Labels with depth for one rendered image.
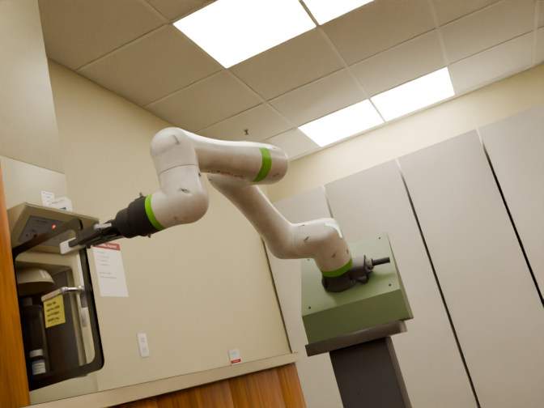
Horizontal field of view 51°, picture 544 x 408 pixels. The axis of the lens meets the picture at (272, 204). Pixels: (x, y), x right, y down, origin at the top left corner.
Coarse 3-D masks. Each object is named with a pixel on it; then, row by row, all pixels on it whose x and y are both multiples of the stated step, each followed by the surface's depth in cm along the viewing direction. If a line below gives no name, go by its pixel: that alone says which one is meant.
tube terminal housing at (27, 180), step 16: (16, 160) 182; (16, 176) 180; (32, 176) 187; (48, 176) 194; (64, 176) 201; (16, 192) 178; (32, 192) 184; (64, 192) 198; (64, 384) 169; (80, 384) 175; (96, 384) 182; (32, 400) 157; (48, 400) 162
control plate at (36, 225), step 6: (30, 216) 167; (36, 216) 169; (30, 222) 168; (36, 222) 170; (42, 222) 172; (48, 222) 173; (54, 222) 176; (60, 222) 178; (24, 228) 167; (30, 228) 169; (36, 228) 171; (42, 228) 173; (48, 228) 175; (24, 234) 168; (30, 234) 170; (36, 234) 172; (18, 240) 167; (24, 240) 169
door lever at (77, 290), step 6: (60, 288) 143; (66, 288) 144; (72, 288) 145; (78, 288) 147; (48, 294) 146; (54, 294) 144; (60, 294) 144; (78, 294) 147; (42, 300) 146; (48, 300) 147
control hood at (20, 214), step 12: (24, 204) 164; (36, 204) 167; (12, 216) 165; (24, 216) 165; (48, 216) 173; (60, 216) 177; (72, 216) 181; (84, 216) 186; (12, 228) 164; (12, 240) 165
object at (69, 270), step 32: (64, 224) 153; (32, 256) 158; (64, 256) 151; (32, 288) 156; (32, 320) 155; (96, 320) 143; (32, 352) 153; (64, 352) 147; (96, 352) 141; (32, 384) 152
